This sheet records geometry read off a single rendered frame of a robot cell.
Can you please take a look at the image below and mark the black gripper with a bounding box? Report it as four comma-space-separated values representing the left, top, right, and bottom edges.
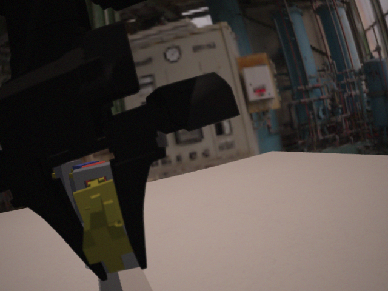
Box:
0, 20, 240, 281

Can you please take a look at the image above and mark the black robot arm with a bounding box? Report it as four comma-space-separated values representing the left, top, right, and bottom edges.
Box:
0, 0, 140, 170

